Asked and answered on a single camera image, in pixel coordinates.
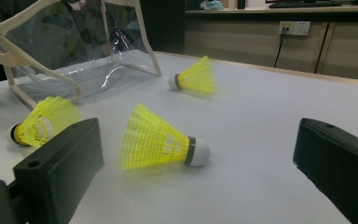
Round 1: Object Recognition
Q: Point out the clear plastic bag beige trim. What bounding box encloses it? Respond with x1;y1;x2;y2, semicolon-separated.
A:
0;0;163;111

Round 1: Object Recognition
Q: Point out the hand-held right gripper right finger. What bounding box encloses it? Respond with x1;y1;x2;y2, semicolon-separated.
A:
293;117;358;224

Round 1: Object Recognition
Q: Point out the yellow shuttlecock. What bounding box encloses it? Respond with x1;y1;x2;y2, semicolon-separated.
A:
168;55;216;95
119;103;212;172
9;96;83;148

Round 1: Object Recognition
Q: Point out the beige wooden cabinet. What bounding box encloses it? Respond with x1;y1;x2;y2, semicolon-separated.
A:
185;3;358;82

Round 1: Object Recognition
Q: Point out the black keyboard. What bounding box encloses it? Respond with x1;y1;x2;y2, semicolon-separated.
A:
268;0;344;9

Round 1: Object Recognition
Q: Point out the white wall socket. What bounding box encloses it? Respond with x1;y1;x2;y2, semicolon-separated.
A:
278;21;311;36

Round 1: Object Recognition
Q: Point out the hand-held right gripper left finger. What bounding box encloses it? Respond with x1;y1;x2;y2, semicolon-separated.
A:
12;117;105;224

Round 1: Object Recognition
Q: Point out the black power cable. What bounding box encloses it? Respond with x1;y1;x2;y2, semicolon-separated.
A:
273;27;288;69

